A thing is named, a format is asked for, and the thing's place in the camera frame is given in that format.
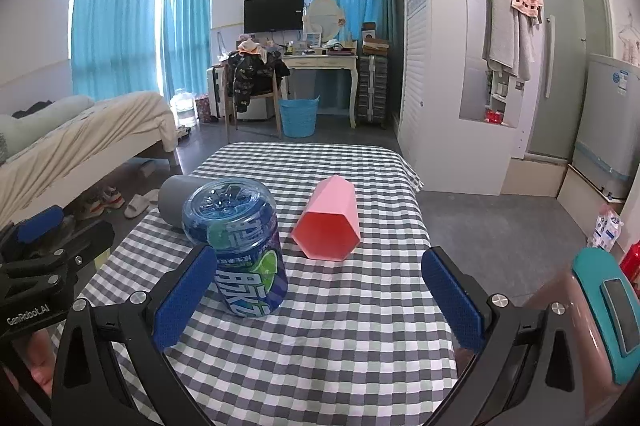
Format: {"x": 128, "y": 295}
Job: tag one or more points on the pink hexagonal cup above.
{"x": 330, "y": 206}

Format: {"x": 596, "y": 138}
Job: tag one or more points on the white suitcase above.
{"x": 215, "y": 91}

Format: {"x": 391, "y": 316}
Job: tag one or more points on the wide blue window curtain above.
{"x": 112, "y": 31}

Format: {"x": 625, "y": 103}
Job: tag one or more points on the pile of dark clothes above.
{"x": 247, "y": 68}

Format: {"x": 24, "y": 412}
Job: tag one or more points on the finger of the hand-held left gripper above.
{"x": 37, "y": 226}
{"x": 87, "y": 243}

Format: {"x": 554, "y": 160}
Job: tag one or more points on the blue plastic basket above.
{"x": 298, "y": 116}

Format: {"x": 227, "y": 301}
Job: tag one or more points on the narrow blue window curtain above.
{"x": 187, "y": 26}

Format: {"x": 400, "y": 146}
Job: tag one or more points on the grey cup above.
{"x": 172, "y": 202}

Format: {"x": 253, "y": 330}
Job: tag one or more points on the beige slipper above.
{"x": 146, "y": 168}
{"x": 141, "y": 204}

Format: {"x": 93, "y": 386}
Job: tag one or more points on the checkered tablecloth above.
{"x": 340, "y": 306}

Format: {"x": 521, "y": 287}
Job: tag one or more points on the blue drink bottle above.
{"x": 240, "y": 226}

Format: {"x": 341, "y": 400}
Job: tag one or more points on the teal device with grey screen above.
{"x": 622, "y": 306}

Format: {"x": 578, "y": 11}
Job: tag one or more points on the white dressing desk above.
{"x": 320, "y": 62}

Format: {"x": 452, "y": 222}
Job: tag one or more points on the white wardrobe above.
{"x": 430, "y": 56}

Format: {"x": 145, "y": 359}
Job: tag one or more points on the grey hanging towel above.
{"x": 502, "y": 26}

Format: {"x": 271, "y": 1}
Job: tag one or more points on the black television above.
{"x": 273, "y": 13}

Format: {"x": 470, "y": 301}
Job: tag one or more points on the bed with beige blanket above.
{"x": 85, "y": 141}

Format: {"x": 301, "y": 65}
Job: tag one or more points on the frosted glass sliding door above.
{"x": 555, "y": 56}

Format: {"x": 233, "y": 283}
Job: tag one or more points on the pale green pillow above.
{"x": 45, "y": 118}

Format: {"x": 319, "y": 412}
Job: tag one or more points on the pair of sneakers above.
{"x": 102, "y": 202}

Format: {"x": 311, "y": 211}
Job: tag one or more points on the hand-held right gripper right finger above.
{"x": 452, "y": 301}

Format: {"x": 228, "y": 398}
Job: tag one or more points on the white tissue pack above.
{"x": 609, "y": 228}

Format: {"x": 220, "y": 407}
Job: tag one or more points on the brown cardboard boxes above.
{"x": 375, "y": 43}

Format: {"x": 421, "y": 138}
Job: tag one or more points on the silver suitcase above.
{"x": 373, "y": 88}

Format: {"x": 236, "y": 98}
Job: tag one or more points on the small white fridge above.
{"x": 607, "y": 121}

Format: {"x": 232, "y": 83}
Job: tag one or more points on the red bottle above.
{"x": 631, "y": 263}

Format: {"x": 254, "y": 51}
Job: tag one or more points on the person's left hand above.
{"x": 41, "y": 371}

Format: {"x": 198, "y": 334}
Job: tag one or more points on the wooden chair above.
{"x": 252, "y": 98}

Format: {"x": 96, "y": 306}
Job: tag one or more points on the red packet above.
{"x": 495, "y": 117}

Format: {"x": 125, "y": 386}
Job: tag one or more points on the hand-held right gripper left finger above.
{"x": 184, "y": 303}

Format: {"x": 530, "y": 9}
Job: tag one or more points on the clear water jug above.
{"x": 184, "y": 108}

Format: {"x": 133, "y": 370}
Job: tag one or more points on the pink gift bag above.
{"x": 203, "y": 108}

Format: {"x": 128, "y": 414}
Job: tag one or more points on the covered round fan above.
{"x": 324, "y": 17}

